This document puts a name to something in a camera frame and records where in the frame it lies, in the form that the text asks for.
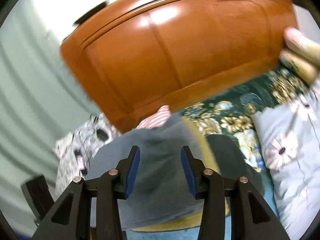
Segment grey knitted pants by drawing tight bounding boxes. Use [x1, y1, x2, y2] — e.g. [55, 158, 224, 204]
[86, 114, 203, 230]

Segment dark grey folded garment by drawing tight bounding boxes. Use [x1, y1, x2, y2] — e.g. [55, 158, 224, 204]
[206, 134, 265, 196]

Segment grey floral cloth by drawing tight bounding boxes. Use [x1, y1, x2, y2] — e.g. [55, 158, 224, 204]
[53, 113, 121, 196]

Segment mustard yellow knitted sweater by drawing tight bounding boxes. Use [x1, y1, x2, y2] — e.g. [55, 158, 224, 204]
[133, 116, 221, 233]

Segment light blue floral duvet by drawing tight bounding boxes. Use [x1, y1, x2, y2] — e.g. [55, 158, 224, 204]
[252, 80, 319, 239]

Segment teal floral bed blanket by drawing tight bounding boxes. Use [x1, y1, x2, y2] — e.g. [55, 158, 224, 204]
[122, 64, 313, 240]

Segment red striped cloth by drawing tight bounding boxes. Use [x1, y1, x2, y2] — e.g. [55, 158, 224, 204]
[136, 105, 171, 129]

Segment green floral pillow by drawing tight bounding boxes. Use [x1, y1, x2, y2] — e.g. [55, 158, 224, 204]
[279, 49, 319, 85]

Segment orange wooden headboard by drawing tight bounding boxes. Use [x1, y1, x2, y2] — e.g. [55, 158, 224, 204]
[60, 0, 297, 133]

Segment pink cream pillow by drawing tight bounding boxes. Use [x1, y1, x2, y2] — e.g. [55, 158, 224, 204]
[284, 27, 319, 67]

